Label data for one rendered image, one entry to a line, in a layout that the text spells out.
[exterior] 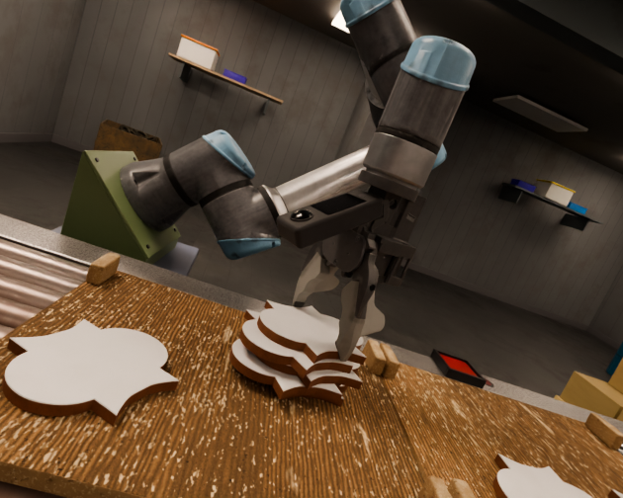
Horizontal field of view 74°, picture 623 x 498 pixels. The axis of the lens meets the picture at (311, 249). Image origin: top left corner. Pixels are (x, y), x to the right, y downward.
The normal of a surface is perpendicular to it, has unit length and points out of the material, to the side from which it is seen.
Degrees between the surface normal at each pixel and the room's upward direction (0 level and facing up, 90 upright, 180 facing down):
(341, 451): 0
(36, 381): 0
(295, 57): 90
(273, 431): 0
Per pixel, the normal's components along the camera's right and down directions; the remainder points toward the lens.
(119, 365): 0.36, -0.91
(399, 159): -0.21, 0.12
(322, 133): 0.14, 0.26
